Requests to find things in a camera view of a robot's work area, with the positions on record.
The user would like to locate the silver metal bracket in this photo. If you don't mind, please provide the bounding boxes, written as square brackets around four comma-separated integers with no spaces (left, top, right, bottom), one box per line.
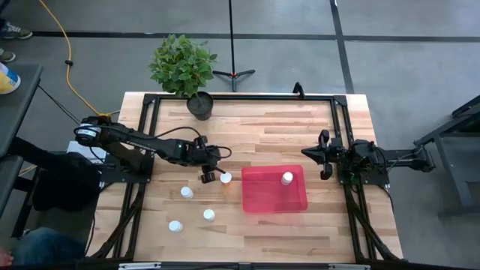
[328,263,371,270]
[118,262,163,270]

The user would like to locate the black office chair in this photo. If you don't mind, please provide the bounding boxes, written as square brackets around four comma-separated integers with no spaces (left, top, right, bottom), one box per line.
[0,136,103,241]

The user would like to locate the white flat box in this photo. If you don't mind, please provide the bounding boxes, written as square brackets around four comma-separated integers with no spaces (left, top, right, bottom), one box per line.
[66,140,107,165]

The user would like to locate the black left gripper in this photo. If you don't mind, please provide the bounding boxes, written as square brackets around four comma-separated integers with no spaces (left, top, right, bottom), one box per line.
[181,135,227,185]

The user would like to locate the person's shoe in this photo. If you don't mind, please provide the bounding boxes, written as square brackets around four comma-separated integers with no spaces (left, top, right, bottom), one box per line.
[0,21,34,41]
[0,48,17,64]

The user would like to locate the yellow blue white package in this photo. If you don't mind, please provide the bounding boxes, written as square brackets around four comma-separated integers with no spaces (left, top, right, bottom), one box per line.
[0,61,22,95]

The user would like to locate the yellow power cable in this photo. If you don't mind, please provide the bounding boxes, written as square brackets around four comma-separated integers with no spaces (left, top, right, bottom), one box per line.
[37,0,113,123]

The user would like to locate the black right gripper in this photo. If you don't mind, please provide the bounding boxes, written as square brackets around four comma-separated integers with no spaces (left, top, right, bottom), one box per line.
[301,129,353,182]

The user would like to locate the black floor cable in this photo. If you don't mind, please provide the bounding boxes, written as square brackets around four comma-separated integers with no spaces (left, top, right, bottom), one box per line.
[36,84,83,125]

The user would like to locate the black curved bracket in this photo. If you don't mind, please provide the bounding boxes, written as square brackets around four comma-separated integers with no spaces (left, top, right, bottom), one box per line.
[292,81,306,100]

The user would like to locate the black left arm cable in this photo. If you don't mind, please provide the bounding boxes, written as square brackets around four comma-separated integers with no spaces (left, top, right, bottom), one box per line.
[154,126,233,159]

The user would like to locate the person's leg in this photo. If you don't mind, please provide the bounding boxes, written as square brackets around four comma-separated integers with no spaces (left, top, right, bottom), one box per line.
[10,226,88,268]

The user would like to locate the black tripod stand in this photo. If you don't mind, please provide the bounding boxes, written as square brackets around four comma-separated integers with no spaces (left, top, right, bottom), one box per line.
[211,0,257,93]

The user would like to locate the black metal table frame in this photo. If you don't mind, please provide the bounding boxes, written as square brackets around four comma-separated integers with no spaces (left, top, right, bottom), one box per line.
[86,92,405,263]

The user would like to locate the potted green plant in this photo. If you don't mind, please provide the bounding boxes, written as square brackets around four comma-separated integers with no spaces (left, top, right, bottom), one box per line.
[148,33,219,122]

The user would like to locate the red plastic basket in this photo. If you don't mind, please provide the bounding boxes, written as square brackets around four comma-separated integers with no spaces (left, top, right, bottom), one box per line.
[241,164,309,215]

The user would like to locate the dark metal side table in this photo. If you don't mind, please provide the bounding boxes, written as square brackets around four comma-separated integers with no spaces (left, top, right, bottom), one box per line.
[413,95,480,219]

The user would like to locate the person's hand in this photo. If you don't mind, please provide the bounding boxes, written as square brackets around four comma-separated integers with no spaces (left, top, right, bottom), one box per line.
[0,249,14,268]

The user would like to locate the grey desk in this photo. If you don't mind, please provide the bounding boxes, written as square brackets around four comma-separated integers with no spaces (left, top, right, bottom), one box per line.
[0,63,44,158]

